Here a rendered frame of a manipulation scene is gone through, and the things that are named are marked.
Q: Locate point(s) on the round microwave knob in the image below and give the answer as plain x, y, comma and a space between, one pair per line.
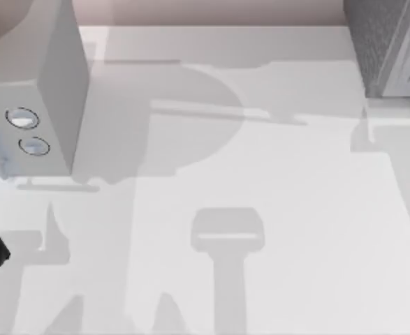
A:
34, 146
22, 118

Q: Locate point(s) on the pale microwave oven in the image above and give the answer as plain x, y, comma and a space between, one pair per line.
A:
33, 52

